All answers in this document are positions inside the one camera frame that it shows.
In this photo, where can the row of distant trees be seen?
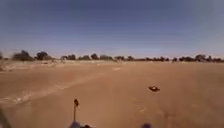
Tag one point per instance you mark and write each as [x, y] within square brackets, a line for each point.
[100, 57]

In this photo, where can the dark object on ground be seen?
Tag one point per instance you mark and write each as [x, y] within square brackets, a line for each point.
[154, 88]

